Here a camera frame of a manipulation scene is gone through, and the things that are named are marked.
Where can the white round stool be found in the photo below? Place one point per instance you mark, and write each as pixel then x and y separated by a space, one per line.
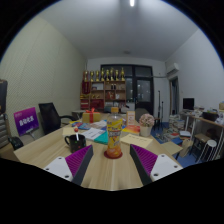
pixel 209 146

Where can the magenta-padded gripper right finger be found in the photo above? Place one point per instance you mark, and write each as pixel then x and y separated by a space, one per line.
pixel 165 166

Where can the teal book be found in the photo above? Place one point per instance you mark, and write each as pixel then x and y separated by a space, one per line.
pixel 102 138

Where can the purple sign board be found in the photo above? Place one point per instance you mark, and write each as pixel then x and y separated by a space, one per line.
pixel 26 121

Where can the grey striped cushion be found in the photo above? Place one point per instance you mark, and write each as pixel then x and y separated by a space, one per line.
pixel 3 131

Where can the ceiling light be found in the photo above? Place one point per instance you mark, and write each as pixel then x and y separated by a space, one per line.
pixel 132 2

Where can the pile of books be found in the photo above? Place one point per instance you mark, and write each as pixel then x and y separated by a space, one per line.
pixel 175 128

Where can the black office chair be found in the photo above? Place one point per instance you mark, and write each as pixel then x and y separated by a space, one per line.
pixel 50 116

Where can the black-framed glass door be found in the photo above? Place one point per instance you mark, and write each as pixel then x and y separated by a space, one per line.
pixel 143 88

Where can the black computer monitor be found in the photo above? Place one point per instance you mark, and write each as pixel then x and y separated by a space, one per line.
pixel 188 103

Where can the dark grey bag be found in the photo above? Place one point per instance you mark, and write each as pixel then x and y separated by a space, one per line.
pixel 2 96

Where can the yellow notepad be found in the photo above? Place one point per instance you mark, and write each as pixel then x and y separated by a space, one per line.
pixel 136 141

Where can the white book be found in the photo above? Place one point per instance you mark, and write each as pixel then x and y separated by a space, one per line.
pixel 91 134

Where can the pink flowers in white pot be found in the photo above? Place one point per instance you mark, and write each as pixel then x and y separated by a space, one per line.
pixel 146 120

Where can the wooden side desk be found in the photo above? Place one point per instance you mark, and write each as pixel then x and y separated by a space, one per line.
pixel 206 119

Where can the flat round red coaster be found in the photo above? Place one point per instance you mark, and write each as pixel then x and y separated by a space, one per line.
pixel 106 155

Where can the yellow gift box, red ribbon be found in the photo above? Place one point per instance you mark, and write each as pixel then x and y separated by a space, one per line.
pixel 87 117

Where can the red lollipop with white stick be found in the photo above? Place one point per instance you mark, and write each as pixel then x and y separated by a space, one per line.
pixel 76 129

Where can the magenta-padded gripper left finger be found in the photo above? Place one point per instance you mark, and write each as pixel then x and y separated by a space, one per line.
pixel 56 166

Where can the orange standing card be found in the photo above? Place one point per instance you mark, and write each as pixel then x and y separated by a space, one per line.
pixel 131 118

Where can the black chair backrest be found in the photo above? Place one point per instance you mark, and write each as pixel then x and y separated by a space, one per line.
pixel 16 142

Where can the white wall air conditioner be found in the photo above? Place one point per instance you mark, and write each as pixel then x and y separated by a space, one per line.
pixel 172 69

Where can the grey chair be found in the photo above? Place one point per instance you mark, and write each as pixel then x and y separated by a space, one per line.
pixel 141 112

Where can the wooden shelf unit with trophies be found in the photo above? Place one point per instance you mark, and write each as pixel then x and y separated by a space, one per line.
pixel 100 95

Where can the orange book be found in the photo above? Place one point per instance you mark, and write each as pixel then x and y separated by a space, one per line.
pixel 131 129

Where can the black mug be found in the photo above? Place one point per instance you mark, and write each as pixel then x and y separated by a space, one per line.
pixel 76 145

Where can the blue printed book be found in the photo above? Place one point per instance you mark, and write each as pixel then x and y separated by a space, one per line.
pixel 81 126

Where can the white paper sheets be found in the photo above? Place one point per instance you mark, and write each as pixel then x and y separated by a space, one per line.
pixel 100 124

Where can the yellow-labelled orange-capped drink bottle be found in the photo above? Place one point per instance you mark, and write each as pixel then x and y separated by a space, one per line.
pixel 114 136

